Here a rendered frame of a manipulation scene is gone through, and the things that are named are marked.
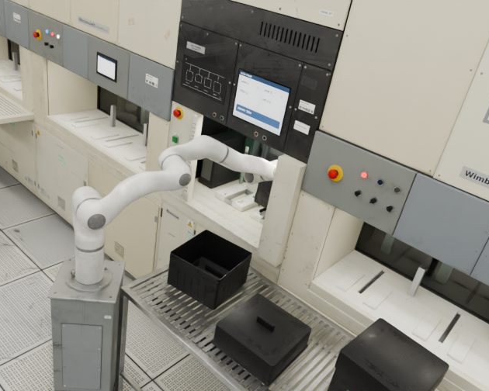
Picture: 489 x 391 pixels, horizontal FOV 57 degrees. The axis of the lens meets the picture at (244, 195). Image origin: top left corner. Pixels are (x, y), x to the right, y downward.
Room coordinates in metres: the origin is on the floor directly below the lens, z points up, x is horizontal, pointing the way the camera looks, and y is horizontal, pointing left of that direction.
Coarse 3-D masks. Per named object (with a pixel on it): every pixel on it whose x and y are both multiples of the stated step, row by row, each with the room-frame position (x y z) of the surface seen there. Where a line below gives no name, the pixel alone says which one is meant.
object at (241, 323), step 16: (256, 304) 1.48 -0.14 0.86; (272, 304) 1.50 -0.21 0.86; (224, 320) 1.35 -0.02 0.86; (240, 320) 1.37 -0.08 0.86; (256, 320) 1.38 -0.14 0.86; (272, 320) 1.41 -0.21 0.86; (288, 320) 1.42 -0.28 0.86; (224, 336) 1.30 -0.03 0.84; (240, 336) 1.29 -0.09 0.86; (256, 336) 1.30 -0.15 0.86; (272, 336) 1.32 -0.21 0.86; (288, 336) 1.34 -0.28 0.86; (304, 336) 1.36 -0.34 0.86; (224, 352) 1.28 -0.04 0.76; (240, 352) 1.25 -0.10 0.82; (256, 352) 1.22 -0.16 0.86; (272, 352) 1.24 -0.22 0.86; (288, 352) 1.26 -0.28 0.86; (256, 368) 1.20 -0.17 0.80; (272, 368) 1.18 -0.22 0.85
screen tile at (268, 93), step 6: (264, 90) 1.97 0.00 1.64; (270, 90) 1.95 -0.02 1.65; (264, 96) 1.97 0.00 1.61; (270, 96) 1.95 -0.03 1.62; (276, 96) 1.93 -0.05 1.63; (264, 102) 1.96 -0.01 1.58; (282, 102) 1.91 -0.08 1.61; (264, 108) 1.96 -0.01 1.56; (270, 108) 1.94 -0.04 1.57; (276, 108) 1.92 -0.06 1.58; (282, 108) 1.91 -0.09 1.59; (270, 114) 1.94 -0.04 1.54; (276, 114) 1.92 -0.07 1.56
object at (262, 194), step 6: (258, 186) 2.19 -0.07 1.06; (264, 186) 2.17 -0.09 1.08; (270, 186) 2.15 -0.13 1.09; (258, 192) 2.18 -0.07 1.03; (264, 192) 2.16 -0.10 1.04; (258, 198) 2.18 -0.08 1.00; (264, 198) 2.16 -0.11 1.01; (258, 204) 2.17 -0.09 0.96; (264, 204) 2.15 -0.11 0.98; (264, 210) 2.18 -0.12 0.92
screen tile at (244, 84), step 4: (244, 80) 2.04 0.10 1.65; (240, 84) 2.05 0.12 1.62; (244, 84) 2.04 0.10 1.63; (248, 84) 2.02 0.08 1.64; (252, 84) 2.01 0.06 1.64; (256, 84) 2.00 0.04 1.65; (244, 88) 2.03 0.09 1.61; (248, 88) 2.02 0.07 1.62; (252, 88) 2.01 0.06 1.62; (260, 88) 1.99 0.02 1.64; (240, 92) 2.05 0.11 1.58; (256, 92) 1.99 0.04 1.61; (260, 92) 1.98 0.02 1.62; (240, 96) 2.05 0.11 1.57; (244, 96) 2.03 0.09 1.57; (248, 96) 2.02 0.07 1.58; (256, 96) 1.99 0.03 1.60; (240, 100) 2.04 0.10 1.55; (244, 100) 2.03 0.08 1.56; (248, 100) 2.02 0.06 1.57; (252, 100) 2.00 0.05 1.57; (256, 100) 1.99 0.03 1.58; (248, 104) 2.01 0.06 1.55; (252, 104) 2.00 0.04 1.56; (256, 104) 1.99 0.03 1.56; (256, 108) 1.99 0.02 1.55
